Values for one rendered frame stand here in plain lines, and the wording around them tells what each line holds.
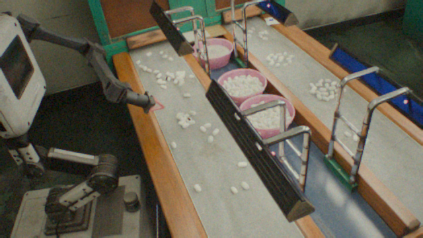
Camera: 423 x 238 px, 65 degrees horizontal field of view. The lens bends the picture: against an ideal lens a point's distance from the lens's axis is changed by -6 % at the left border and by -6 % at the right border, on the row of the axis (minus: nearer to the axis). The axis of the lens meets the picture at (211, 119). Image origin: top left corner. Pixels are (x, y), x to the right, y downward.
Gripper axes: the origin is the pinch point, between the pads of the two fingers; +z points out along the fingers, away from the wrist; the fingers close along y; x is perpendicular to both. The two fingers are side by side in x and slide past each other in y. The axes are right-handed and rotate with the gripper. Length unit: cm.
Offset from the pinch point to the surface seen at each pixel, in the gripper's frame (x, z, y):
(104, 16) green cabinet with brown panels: -5, -19, 87
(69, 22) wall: 36, -22, 175
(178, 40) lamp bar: -28.1, -2.1, 14.7
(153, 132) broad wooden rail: 12.2, 0.2, -4.0
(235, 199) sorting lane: 2, 16, -54
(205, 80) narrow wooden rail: -11.0, 29.1, 24.5
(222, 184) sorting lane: 2.6, 15.1, -45.0
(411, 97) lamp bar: -65, 40, -69
